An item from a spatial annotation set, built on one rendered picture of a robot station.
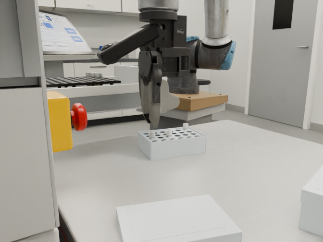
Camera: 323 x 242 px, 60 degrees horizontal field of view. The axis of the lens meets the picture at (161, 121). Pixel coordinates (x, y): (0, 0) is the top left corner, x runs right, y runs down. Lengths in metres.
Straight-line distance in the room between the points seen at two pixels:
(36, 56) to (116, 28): 4.41
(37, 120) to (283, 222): 0.31
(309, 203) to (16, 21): 0.35
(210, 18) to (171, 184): 0.74
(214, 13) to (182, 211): 0.82
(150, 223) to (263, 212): 0.16
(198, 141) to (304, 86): 3.57
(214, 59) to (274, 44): 3.32
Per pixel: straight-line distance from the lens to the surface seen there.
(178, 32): 0.55
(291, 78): 4.22
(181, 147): 0.57
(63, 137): 0.38
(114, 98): 0.65
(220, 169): 0.53
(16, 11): 0.26
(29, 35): 0.26
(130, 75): 0.83
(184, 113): 1.05
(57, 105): 0.37
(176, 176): 0.49
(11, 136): 0.26
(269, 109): 4.48
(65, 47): 1.61
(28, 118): 0.26
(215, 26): 1.08
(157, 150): 0.55
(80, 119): 0.40
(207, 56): 1.13
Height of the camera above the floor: 0.96
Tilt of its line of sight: 13 degrees down
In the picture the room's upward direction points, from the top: straight up
